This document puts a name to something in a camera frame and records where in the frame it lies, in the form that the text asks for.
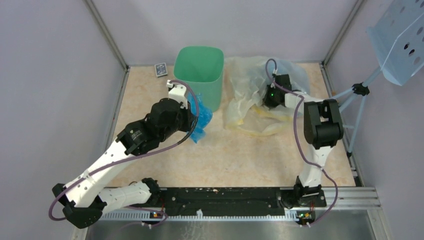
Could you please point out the perforated light blue panel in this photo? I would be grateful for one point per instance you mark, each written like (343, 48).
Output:
(398, 40)

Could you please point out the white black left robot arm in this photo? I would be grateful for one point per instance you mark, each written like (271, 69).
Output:
(86, 198)

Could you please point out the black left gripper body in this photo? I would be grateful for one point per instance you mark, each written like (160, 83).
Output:
(183, 123)

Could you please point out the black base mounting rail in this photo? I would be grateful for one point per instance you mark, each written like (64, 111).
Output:
(230, 201)

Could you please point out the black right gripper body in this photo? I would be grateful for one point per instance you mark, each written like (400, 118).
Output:
(269, 98)

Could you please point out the white cable duct strip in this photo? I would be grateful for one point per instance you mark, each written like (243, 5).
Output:
(145, 216)

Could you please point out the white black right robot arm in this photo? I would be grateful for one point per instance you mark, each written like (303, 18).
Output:
(322, 129)

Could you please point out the green plastic trash bin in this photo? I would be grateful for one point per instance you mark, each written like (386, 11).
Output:
(202, 68)

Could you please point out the blue plastic trash bag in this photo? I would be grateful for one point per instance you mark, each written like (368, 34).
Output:
(204, 118)

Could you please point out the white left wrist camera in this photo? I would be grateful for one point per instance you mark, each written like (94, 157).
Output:
(178, 91)

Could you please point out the clear yellow-edged plastic bag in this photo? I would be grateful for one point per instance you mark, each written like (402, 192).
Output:
(248, 77)

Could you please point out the blue playing card box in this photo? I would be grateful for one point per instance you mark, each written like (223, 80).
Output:
(161, 69)

